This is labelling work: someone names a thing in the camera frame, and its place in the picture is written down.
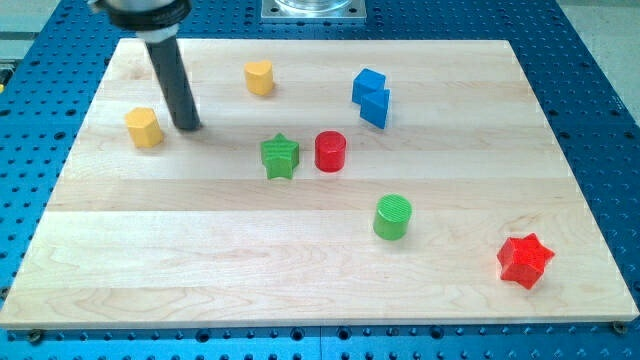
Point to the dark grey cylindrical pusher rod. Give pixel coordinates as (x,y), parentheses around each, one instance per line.
(170,72)

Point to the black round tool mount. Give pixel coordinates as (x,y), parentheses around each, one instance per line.
(153,21)

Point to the yellow hexagon block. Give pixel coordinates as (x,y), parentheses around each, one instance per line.
(143,127)

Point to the green star block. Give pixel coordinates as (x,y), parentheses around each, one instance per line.
(279,156)

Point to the red star block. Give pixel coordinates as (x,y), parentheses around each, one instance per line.
(523,260)

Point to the yellow heart block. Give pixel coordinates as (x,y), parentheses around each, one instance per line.
(259,77)

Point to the blue perforated metal table plate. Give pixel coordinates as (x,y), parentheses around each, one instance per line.
(50,92)

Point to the red cylinder block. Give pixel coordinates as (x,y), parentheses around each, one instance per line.
(330,151)

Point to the blue cube block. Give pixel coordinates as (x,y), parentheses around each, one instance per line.
(366,82)

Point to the light wooden board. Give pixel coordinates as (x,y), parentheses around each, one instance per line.
(191,233)

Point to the blue triangle block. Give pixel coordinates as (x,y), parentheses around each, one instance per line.
(374,108)

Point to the green cylinder block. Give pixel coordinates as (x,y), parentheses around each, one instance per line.
(393,213)

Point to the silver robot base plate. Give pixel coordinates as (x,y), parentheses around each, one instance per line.
(307,10)

